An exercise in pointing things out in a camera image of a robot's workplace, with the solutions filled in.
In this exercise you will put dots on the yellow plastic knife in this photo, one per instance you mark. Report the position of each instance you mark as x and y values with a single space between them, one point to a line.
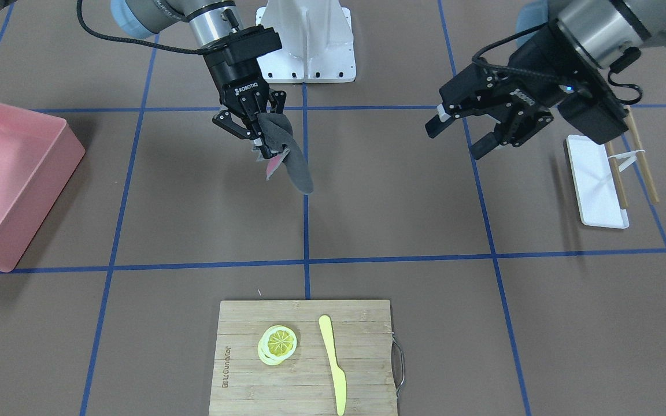
338 376

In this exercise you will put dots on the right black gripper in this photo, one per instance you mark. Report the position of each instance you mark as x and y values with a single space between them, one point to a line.
236 80

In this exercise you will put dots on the grey cloth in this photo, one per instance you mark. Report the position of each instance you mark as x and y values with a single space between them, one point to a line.
277 134

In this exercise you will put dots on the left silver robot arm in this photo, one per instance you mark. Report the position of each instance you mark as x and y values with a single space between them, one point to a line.
609 35

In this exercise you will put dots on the white rectangular tray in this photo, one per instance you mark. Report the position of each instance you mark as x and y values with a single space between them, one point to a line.
595 191

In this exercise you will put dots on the pink plastic bin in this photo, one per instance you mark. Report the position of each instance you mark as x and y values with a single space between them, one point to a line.
38 155

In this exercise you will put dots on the wooden cutting board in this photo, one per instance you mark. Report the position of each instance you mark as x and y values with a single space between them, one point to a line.
242 384

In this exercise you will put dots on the yellow lemon slice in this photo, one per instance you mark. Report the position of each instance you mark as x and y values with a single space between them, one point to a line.
277 344

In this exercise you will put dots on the wooden rod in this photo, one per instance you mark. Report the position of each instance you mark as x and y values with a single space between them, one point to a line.
642 159
615 173

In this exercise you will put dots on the wooden rod near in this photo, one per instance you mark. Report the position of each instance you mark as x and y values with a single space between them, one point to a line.
615 173

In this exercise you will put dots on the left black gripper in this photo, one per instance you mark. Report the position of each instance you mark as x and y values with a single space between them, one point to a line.
532 72

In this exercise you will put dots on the wooden rod far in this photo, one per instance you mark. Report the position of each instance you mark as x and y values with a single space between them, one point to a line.
642 159

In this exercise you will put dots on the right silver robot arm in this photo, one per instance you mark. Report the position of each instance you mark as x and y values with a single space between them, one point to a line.
141 20

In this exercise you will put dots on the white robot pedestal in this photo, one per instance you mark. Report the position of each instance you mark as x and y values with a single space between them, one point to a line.
317 42

